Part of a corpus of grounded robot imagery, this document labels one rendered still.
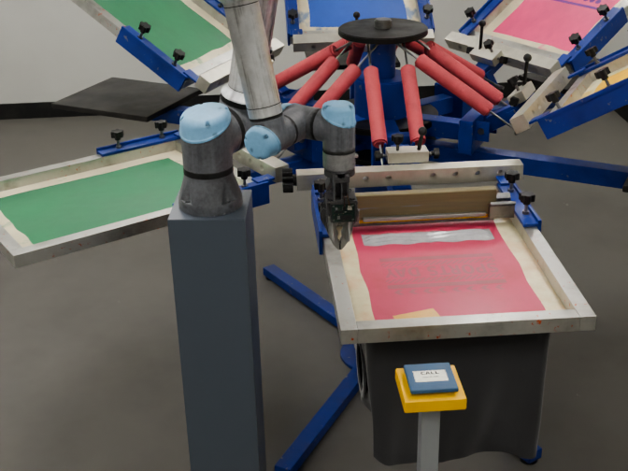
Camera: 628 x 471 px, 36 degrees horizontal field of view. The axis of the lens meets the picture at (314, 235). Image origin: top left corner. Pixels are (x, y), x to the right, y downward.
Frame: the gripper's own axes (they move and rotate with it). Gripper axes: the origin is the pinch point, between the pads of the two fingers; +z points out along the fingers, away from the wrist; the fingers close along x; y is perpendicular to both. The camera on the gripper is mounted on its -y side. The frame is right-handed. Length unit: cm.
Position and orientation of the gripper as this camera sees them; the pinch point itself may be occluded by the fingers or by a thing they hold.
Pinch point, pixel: (339, 243)
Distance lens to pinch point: 235.4
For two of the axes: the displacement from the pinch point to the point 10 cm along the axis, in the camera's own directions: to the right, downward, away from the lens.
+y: 0.7, 4.2, -9.1
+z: 0.2, 9.1, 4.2
